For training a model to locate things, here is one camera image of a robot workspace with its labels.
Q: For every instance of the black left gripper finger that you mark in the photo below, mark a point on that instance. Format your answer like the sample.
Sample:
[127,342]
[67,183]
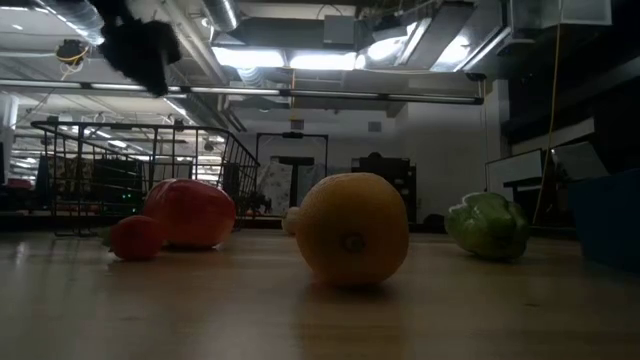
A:
[155,85]

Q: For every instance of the large red tomato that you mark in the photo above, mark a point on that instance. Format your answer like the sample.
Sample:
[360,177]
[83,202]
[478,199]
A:
[192,215]

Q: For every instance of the small red tomato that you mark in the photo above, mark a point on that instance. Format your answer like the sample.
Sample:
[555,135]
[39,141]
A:
[136,238]

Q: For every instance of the small pale round vegetable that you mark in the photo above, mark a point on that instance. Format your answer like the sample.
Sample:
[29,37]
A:
[290,220]

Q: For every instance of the orange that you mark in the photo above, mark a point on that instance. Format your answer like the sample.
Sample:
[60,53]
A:
[352,230]

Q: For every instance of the green bell pepper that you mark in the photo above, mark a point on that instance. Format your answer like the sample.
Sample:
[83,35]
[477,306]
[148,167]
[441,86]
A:
[487,227]

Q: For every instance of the black round device yellow band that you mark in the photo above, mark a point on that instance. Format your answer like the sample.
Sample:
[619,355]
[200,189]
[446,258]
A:
[72,51]

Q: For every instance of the ceiling light panel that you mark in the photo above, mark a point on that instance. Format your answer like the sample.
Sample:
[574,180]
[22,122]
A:
[247,57]
[322,61]

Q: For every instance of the patterned cloth screen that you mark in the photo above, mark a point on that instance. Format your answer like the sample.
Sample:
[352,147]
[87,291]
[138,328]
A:
[277,182]

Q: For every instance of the grey ceiling unit box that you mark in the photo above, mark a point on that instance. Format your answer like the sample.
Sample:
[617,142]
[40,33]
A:
[340,31]

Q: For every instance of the dark cabinet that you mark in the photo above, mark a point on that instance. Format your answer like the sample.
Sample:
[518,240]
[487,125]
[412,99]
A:
[387,170]

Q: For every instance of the dark bag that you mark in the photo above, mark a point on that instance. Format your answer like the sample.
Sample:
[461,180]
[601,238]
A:
[434,223]

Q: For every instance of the whiteboard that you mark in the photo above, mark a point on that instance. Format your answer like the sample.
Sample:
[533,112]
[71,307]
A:
[512,172]

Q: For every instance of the black desk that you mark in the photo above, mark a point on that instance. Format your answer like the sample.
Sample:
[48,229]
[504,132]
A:
[522,184]

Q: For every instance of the grey flat panel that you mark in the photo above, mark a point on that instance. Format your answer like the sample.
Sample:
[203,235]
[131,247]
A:
[580,160]

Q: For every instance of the blue plastic tray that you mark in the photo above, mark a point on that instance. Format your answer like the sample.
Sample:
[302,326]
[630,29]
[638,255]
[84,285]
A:
[610,220]

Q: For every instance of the silver ventilation duct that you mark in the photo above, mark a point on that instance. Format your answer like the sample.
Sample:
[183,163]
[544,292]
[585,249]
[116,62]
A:
[222,12]

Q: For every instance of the black stand frame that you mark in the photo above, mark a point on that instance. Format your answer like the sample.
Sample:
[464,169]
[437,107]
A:
[292,135]

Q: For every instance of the black T-shaped pedestal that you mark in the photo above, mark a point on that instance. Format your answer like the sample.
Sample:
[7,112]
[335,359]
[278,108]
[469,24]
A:
[294,161]

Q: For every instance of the silver horizontal frame bar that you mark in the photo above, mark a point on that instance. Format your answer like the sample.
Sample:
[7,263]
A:
[325,94]

